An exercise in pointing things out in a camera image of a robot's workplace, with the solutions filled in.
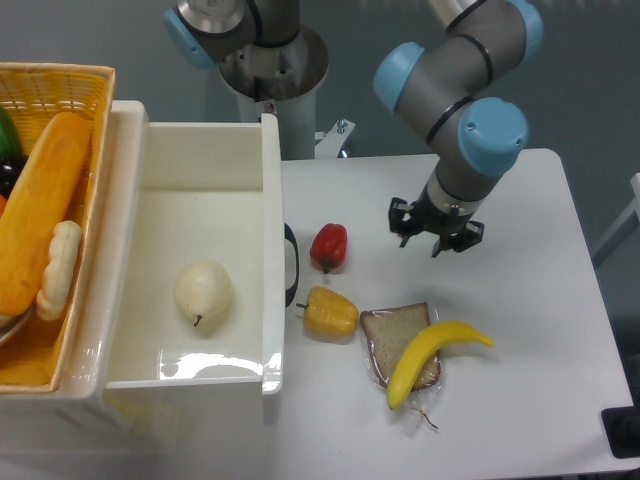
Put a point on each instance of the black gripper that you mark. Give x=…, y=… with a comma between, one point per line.
x=449, y=218

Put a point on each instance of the white top drawer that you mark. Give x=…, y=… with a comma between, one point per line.
x=208, y=191

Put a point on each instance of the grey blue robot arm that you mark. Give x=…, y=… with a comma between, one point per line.
x=437, y=93

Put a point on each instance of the white drawer cabinet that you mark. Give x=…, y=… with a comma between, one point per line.
x=84, y=415

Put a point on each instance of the red toy bell pepper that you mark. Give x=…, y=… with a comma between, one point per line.
x=329, y=247

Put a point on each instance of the yellow toy banana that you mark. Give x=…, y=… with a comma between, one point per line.
x=424, y=346

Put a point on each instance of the yellow toy bell pepper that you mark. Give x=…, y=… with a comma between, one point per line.
x=328, y=313

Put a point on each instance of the wrapped bread slice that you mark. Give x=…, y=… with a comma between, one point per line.
x=386, y=334

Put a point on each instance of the white toy pear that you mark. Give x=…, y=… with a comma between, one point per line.
x=203, y=293

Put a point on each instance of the black device at edge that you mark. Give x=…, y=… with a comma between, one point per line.
x=622, y=430

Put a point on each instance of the orange baguette bread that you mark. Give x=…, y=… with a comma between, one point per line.
x=37, y=204

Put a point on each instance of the yellow woven basket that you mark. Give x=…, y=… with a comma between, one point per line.
x=32, y=362

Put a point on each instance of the dark purple toy eggplant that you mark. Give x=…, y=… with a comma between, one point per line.
x=11, y=166

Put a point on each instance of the metal bowl in basket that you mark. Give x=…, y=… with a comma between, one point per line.
x=15, y=325

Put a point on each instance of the green toy pepper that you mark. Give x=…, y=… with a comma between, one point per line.
x=10, y=143

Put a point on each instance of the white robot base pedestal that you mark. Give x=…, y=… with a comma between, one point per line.
x=282, y=81

